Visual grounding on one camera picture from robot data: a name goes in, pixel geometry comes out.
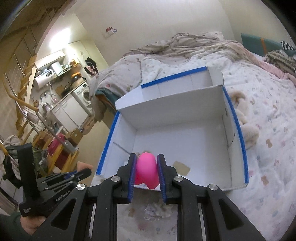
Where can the white water heater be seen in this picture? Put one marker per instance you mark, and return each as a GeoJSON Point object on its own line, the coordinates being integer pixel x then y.
{"type": "Point", "coordinates": [42, 81]}

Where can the yellow wooden rack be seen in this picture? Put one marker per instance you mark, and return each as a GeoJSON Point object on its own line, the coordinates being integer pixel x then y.
{"type": "Point", "coordinates": [67, 160]}

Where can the white wall cabinet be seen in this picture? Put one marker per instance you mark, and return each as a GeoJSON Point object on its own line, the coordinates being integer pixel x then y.
{"type": "Point", "coordinates": [49, 58]}

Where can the red bag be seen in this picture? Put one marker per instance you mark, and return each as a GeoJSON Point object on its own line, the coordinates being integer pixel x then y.
{"type": "Point", "coordinates": [55, 143]}

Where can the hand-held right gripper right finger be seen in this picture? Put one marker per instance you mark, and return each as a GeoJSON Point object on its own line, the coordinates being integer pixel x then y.
{"type": "Point", "coordinates": [161, 178]}

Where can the wooden staircase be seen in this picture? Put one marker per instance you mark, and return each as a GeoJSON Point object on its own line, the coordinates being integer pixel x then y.
{"type": "Point", "coordinates": [22, 81]}

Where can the brown cardboard box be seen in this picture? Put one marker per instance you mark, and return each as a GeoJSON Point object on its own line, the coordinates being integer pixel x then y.
{"type": "Point", "coordinates": [75, 136]}

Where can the clear plastic packet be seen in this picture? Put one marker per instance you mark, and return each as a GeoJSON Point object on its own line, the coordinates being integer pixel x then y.
{"type": "Point", "coordinates": [149, 210]}

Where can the metal drying rack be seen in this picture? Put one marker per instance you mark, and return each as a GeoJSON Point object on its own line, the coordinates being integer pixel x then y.
{"type": "Point", "coordinates": [37, 120]}

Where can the person's left hand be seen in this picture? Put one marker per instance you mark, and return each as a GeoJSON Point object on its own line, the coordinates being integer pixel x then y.
{"type": "Point", "coordinates": [32, 226]}

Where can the blue and white cardboard box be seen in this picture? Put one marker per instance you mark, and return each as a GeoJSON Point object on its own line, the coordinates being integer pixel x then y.
{"type": "Point", "coordinates": [185, 139]}

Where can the beige plush toy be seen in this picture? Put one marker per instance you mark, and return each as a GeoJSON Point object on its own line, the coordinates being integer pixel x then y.
{"type": "Point", "coordinates": [242, 120]}

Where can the cream fuzzy plush toy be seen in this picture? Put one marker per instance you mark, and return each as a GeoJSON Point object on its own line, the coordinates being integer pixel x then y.
{"type": "Point", "coordinates": [161, 208]}

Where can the beige patterned duvet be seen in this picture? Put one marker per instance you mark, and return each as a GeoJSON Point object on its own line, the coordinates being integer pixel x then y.
{"type": "Point", "coordinates": [185, 44]}

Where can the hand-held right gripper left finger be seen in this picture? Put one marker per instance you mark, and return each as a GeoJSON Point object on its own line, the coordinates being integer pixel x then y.
{"type": "Point", "coordinates": [131, 178]}

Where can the white base cabinet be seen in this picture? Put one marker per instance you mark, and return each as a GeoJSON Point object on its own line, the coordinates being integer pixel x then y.
{"type": "Point", "coordinates": [66, 113]}

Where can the pink plush toy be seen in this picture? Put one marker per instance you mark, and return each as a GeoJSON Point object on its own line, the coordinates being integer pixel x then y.
{"type": "Point", "coordinates": [145, 166]}

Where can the teal pillow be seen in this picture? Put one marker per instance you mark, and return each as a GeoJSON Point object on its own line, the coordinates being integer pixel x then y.
{"type": "Point", "coordinates": [254, 42]}

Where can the pink blanket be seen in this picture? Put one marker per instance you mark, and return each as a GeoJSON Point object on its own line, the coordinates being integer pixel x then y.
{"type": "Point", "coordinates": [256, 59]}

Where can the dark hanging clothes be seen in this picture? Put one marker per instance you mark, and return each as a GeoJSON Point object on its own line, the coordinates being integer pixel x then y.
{"type": "Point", "coordinates": [90, 64]}

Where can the white washing machine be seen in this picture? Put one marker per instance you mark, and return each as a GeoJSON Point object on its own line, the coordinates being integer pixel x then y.
{"type": "Point", "coordinates": [84, 93]}

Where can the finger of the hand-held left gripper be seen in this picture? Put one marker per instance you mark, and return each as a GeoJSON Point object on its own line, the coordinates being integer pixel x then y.
{"type": "Point", "coordinates": [78, 173]}
{"type": "Point", "coordinates": [62, 185]}

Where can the knitted patterned blanket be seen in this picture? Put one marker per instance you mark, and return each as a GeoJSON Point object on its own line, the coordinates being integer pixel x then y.
{"type": "Point", "coordinates": [279, 60]}

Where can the person's left forearm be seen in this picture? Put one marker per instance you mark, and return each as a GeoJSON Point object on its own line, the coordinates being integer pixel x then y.
{"type": "Point", "coordinates": [11, 228]}

